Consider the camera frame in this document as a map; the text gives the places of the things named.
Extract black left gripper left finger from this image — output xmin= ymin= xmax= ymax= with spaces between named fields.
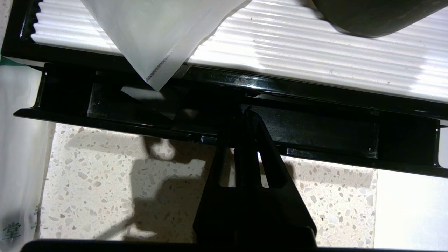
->
xmin=193 ymin=110 xmax=246 ymax=242

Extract long clear toothbrush packet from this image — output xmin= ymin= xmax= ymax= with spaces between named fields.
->
xmin=0 ymin=56 xmax=56 ymax=252

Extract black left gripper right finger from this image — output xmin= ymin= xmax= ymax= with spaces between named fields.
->
xmin=244 ymin=106 xmax=317 ymax=242

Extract black cup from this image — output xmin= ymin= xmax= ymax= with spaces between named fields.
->
xmin=311 ymin=0 xmax=448 ymax=38

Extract black amenity tray box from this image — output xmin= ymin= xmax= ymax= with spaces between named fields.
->
xmin=13 ymin=62 xmax=448 ymax=178

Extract large square green-label sachet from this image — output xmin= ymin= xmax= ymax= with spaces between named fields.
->
xmin=80 ymin=0 xmax=252 ymax=92

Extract black amenity box body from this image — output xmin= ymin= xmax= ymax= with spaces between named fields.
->
xmin=0 ymin=0 xmax=448 ymax=116

